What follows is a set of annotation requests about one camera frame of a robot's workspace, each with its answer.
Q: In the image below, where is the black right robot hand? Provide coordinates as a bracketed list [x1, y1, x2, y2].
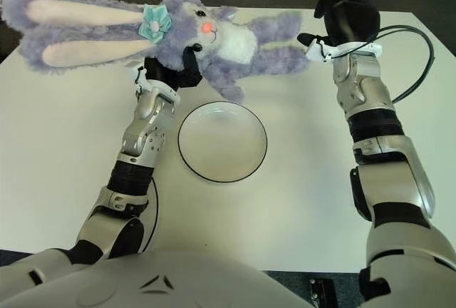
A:
[297, 0, 381, 48]

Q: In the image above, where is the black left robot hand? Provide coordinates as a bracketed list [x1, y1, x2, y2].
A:
[144, 44, 204, 92]

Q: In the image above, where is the purple plush bunny doll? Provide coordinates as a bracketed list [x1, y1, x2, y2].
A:
[1, 0, 311, 104]

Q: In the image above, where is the white plate with black rim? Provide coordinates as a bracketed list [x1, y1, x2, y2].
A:
[177, 101, 269, 183]

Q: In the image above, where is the grey robot torso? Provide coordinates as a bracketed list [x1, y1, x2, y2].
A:
[76, 249, 314, 308]

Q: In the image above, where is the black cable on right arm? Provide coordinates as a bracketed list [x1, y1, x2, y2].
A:
[377, 25, 436, 104]

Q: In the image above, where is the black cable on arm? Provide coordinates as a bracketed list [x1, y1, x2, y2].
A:
[377, 25, 436, 104]
[142, 175, 160, 252]

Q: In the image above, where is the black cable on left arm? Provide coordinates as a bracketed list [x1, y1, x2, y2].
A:
[142, 175, 160, 252]

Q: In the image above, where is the black metal bracket on floor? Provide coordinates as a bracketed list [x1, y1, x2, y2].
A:
[309, 278, 338, 308]

